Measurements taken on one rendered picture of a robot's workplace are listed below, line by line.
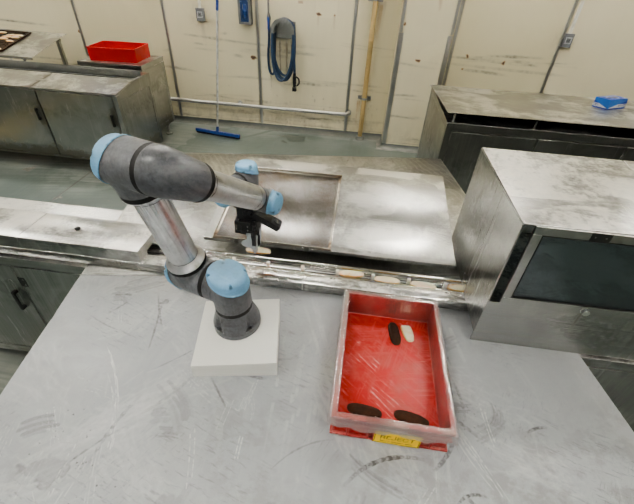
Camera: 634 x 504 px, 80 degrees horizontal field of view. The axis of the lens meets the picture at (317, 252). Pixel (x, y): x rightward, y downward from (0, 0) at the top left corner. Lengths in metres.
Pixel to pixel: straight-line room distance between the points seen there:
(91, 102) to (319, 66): 2.48
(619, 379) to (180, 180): 1.58
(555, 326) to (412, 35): 3.65
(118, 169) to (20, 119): 3.80
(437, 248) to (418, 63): 3.23
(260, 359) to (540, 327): 0.91
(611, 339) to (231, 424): 1.22
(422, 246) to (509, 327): 0.47
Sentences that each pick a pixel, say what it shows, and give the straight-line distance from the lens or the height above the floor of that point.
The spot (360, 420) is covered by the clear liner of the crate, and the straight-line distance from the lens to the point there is 1.05.
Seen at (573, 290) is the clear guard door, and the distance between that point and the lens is 1.36.
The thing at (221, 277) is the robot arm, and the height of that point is 1.11.
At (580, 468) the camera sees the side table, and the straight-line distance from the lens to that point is 1.33.
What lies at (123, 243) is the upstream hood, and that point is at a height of 0.92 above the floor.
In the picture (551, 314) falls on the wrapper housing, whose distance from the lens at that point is 1.41.
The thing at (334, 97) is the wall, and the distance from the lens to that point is 5.03.
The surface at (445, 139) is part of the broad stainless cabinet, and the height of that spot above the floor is 0.82.
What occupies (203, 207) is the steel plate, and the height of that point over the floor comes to 0.82.
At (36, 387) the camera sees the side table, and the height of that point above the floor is 0.82.
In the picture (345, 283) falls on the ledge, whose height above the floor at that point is 0.86.
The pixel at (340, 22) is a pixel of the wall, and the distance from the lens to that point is 4.87.
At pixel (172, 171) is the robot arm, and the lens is 0.84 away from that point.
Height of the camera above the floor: 1.84
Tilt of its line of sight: 38 degrees down
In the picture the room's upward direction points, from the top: 3 degrees clockwise
